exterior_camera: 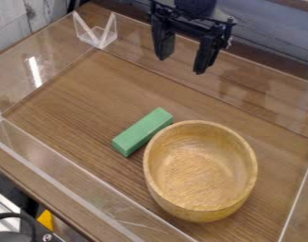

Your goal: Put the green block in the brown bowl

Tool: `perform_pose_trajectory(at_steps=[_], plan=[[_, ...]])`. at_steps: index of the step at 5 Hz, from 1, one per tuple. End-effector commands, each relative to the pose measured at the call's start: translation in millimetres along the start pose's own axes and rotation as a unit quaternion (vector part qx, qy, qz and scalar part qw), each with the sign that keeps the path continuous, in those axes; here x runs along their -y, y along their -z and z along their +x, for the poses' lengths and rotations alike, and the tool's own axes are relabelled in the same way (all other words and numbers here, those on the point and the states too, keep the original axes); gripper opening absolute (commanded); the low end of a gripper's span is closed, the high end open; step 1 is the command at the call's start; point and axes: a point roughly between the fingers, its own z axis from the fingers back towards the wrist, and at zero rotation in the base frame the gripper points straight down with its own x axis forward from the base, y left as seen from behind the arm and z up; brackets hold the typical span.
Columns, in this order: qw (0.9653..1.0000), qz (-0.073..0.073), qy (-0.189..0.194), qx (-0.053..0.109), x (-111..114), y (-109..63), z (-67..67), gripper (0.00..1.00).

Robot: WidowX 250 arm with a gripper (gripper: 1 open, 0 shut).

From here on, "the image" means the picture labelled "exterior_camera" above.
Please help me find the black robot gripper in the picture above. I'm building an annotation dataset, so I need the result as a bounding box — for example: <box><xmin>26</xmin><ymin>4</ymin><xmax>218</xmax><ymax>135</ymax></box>
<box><xmin>149</xmin><ymin>0</ymin><xmax>237</xmax><ymax>75</ymax></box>

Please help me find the green rectangular block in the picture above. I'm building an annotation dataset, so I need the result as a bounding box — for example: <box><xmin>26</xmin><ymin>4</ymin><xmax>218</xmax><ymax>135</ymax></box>
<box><xmin>111</xmin><ymin>108</ymin><xmax>174</xmax><ymax>157</ymax></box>

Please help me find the brown wooden bowl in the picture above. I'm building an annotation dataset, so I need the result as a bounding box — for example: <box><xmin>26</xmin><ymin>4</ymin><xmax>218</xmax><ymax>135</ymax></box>
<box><xmin>142</xmin><ymin>120</ymin><xmax>257</xmax><ymax>223</ymax></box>

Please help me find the yellow and black device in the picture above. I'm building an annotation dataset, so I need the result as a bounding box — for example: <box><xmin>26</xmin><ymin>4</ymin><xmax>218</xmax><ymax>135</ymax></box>
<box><xmin>19</xmin><ymin>205</ymin><xmax>90</xmax><ymax>242</ymax></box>

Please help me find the clear acrylic enclosure wall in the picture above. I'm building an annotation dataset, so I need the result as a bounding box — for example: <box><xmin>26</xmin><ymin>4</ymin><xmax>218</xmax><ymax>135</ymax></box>
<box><xmin>0</xmin><ymin>5</ymin><xmax>308</xmax><ymax>242</ymax></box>

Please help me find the black cable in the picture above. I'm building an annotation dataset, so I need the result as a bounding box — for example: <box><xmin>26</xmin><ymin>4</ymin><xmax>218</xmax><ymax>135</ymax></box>
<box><xmin>0</xmin><ymin>212</ymin><xmax>37</xmax><ymax>242</ymax></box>

